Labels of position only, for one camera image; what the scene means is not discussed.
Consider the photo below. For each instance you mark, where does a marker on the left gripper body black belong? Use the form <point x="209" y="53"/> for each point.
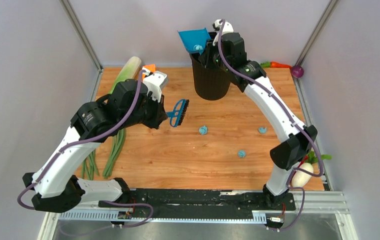
<point x="150" y="113"/>

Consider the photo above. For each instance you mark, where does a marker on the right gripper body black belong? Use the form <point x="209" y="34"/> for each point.
<point x="212" y="58"/>

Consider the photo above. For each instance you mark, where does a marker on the blue hand brush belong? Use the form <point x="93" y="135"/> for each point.
<point x="177" y="115"/>

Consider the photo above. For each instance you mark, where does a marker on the blue dustpan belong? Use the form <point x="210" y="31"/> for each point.
<point x="190" y="38"/>

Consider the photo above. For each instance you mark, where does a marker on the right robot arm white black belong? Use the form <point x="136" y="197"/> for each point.
<point x="296" y="139"/>

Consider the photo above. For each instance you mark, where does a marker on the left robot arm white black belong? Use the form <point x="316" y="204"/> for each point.
<point x="132" y="102"/>

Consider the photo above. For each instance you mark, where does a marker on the blue paper scrap small centre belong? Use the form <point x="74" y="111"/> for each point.
<point x="197" y="49"/>

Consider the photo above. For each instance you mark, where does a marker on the black plastic trash bin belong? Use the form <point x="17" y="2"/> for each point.
<point x="209" y="84"/>

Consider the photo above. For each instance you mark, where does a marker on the orange carton box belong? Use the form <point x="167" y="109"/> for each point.
<point x="148" y="69"/>

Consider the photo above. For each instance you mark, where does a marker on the carrot toy back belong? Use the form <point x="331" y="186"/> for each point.
<point x="274" y="64"/>

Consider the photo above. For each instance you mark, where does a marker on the napa cabbage toy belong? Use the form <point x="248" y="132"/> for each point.
<point x="129" y="71"/>

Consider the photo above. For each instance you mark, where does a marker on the blue paper scrap upper centre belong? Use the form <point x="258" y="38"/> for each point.
<point x="203" y="130"/>

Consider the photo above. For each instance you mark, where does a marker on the purple onion toy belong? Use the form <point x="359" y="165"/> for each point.
<point x="297" y="71"/>

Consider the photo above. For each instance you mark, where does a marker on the green long beans bundle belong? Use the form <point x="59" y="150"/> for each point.
<point x="89" y="167"/>

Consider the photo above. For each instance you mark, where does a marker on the blue paper scrap far right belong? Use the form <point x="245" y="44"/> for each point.
<point x="262" y="130"/>

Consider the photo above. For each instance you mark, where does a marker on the red chili pepper toy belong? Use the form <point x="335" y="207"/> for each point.
<point x="303" y="160"/>

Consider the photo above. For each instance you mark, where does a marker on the white radish toy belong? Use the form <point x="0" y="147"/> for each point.
<point x="300" y="179"/>

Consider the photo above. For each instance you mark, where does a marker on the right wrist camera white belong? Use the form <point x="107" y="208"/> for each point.
<point x="222" y="27"/>

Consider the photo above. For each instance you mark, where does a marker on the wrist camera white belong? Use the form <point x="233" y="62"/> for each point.
<point x="155" y="82"/>
<point x="222" y="27"/>

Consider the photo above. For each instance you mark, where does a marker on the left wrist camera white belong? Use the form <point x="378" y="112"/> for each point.
<point x="155" y="82"/>

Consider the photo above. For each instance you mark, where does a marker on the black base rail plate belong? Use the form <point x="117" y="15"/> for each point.
<point x="205" y="204"/>

